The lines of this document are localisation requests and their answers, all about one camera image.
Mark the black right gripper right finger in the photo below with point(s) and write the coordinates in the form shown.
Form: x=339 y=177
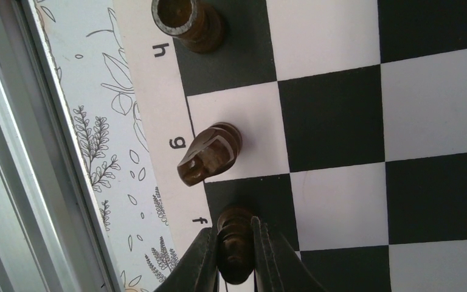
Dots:
x=277 y=266

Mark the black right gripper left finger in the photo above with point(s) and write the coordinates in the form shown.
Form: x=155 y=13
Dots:
x=197 y=269

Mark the dark bishop chess piece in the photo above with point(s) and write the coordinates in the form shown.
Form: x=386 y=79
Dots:
x=235 y=255

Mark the dark knight chess piece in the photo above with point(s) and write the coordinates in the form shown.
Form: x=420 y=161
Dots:
x=211 y=153

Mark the dark rook chess piece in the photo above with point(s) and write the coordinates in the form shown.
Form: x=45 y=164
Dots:
x=196 y=24

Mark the black white chessboard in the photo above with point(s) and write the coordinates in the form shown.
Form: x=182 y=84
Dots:
x=353 y=116

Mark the floral patterned table mat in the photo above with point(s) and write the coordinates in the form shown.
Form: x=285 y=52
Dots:
x=93 y=72

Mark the aluminium frame rail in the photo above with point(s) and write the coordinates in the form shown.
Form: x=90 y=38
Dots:
x=51 y=234

